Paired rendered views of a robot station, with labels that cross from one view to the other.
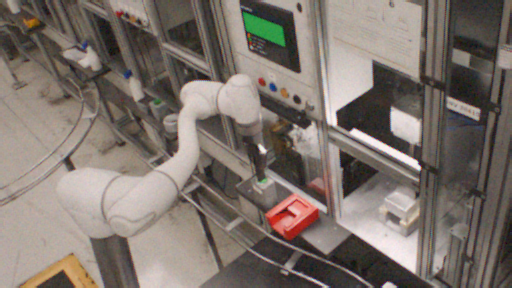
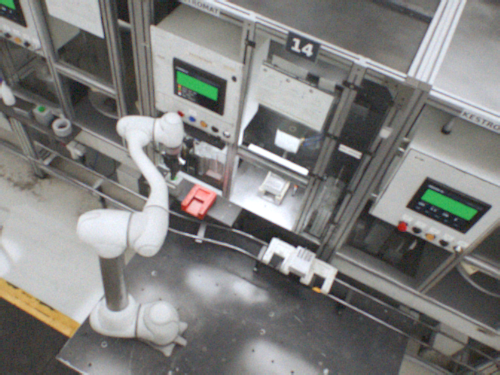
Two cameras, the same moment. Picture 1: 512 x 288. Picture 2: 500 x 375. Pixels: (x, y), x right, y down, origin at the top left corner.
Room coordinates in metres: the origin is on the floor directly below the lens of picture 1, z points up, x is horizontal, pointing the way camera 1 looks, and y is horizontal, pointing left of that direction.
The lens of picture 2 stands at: (0.05, 0.64, 2.99)
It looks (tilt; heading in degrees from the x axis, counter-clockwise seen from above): 54 degrees down; 328
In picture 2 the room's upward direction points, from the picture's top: 12 degrees clockwise
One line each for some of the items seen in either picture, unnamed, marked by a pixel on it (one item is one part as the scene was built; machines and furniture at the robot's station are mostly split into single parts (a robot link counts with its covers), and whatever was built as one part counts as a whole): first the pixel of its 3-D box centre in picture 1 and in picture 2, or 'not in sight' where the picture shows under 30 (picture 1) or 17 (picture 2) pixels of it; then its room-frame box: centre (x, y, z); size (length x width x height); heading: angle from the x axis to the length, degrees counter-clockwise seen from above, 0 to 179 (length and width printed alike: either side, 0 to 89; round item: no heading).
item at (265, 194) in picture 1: (266, 189); (174, 183); (1.44, 0.25, 0.97); 0.08 x 0.08 x 0.12; 41
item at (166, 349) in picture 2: not in sight; (166, 332); (0.78, 0.50, 0.71); 0.22 x 0.18 x 0.06; 41
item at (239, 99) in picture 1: (240, 97); (169, 128); (1.44, 0.27, 1.41); 0.13 x 0.11 x 0.16; 66
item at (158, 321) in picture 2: not in sight; (159, 321); (0.80, 0.52, 0.85); 0.18 x 0.16 x 0.22; 66
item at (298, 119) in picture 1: (272, 102); (190, 129); (1.45, 0.16, 1.37); 0.36 x 0.04 x 0.04; 41
